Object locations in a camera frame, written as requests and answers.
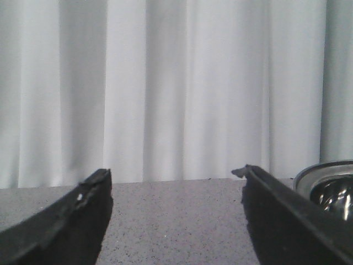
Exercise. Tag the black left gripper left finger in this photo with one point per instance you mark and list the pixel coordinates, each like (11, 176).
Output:
(69, 231)

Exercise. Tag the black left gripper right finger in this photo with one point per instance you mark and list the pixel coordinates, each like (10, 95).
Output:
(286, 228)

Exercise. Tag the pale green electric cooking pot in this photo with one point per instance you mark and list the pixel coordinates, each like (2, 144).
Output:
(329, 186)

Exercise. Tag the white pleated curtain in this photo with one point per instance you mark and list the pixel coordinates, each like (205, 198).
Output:
(170, 90)

